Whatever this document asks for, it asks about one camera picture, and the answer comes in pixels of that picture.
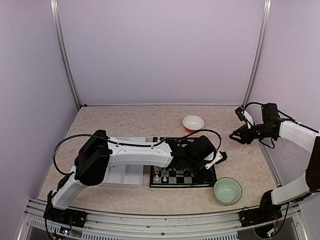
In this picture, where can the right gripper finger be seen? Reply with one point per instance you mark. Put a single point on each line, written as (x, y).
(241, 131)
(237, 139)

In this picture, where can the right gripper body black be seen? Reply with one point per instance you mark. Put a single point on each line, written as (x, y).
(249, 138)

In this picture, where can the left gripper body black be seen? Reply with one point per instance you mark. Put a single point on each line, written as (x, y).
(195, 167)

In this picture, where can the green glass bowl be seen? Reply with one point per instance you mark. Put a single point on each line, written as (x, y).
(227, 191)

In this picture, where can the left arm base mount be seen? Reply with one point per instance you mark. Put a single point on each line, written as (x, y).
(70, 217)

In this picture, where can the red white bowl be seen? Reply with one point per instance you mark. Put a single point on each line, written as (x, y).
(193, 123)

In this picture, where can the front aluminium rail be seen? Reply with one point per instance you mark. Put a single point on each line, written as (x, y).
(100, 224)

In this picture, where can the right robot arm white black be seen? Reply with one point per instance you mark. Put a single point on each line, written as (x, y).
(293, 149)

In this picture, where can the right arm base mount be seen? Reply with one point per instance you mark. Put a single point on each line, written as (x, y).
(254, 216)

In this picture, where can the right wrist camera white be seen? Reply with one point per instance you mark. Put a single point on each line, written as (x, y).
(244, 116)

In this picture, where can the left aluminium frame post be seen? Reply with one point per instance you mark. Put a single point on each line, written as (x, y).
(63, 52)

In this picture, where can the aluminium frame post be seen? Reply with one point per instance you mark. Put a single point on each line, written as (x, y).
(267, 5)
(63, 52)

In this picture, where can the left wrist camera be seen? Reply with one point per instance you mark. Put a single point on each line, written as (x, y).
(215, 158)

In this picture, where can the black white chessboard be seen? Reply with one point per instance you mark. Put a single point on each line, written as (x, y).
(183, 175)

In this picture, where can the right aluminium frame post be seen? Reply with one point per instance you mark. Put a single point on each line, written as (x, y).
(267, 5)

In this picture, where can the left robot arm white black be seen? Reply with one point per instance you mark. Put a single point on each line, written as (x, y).
(91, 162)

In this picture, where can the white plastic compartment tray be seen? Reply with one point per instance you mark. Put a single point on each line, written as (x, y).
(123, 176)

